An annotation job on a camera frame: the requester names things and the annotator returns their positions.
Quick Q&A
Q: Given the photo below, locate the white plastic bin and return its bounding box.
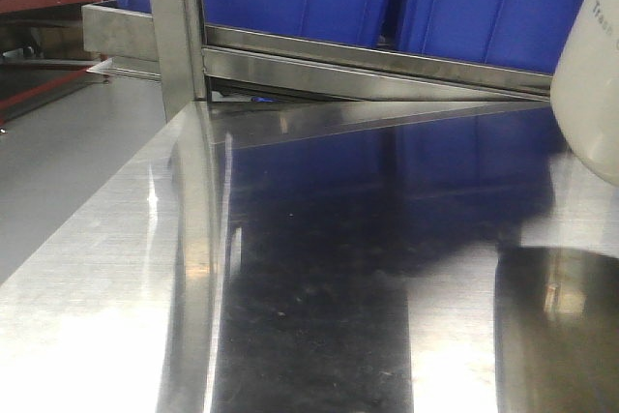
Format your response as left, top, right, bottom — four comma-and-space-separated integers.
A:
550, 0, 618, 185

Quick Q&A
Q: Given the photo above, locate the stainless steel shelf rack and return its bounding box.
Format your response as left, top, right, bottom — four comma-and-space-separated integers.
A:
82, 0, 551, 117

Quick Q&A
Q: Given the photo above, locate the blue crate right shelf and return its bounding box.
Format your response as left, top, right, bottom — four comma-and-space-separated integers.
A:
395, 0, 583, 74

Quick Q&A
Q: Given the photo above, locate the red metal rack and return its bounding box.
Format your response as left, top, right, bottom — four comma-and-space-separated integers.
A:
1, 0, 110, 123

